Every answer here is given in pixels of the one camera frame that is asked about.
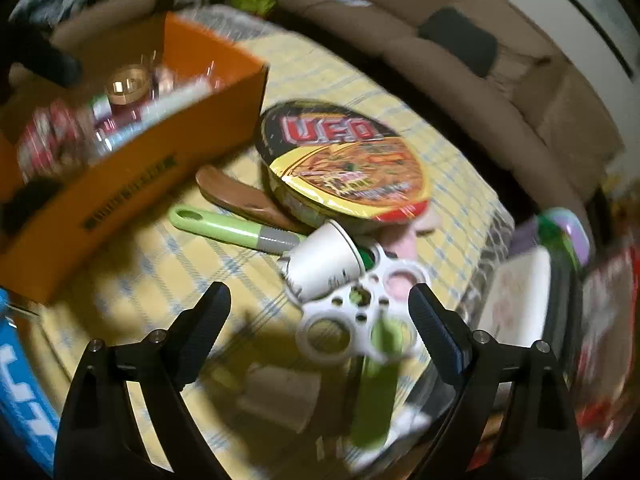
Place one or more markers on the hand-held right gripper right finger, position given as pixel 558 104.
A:
pixel 435 330

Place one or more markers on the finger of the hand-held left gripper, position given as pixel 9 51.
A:
pixel 50 60

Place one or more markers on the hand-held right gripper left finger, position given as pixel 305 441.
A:
pixel 200 330

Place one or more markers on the gold-topped can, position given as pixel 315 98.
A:
pixel 127 87

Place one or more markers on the white and green opener tool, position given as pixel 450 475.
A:
pixel 350 320

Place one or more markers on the white paper cup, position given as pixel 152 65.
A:
pixel 320 265

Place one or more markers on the orange cardboard box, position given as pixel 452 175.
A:
pixel 125 200

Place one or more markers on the instant noodle bowl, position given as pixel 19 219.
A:
pixel 340 160

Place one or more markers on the brown armchair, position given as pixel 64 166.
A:
pixel 100 20

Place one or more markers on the red snack packets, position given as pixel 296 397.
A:
pixel 50 135

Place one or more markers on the pink plush toy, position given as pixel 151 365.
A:
pixel 406 244

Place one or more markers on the white box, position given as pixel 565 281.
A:
pixel 520 290

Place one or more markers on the brown wooden spoon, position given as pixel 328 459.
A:
pixel 225 185

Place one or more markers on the purple lidded container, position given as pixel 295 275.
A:
pixel 575 230

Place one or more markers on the red patterned bag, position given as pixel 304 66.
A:
pixel 610 310

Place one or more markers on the blue printed box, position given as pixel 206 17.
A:
pixel 20 385

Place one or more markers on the yellow checkered cloth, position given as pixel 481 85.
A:
pixel 350 85

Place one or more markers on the black cushion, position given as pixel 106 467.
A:
pixel 457 40

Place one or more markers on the brown sofa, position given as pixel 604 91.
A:
pixel 400 10

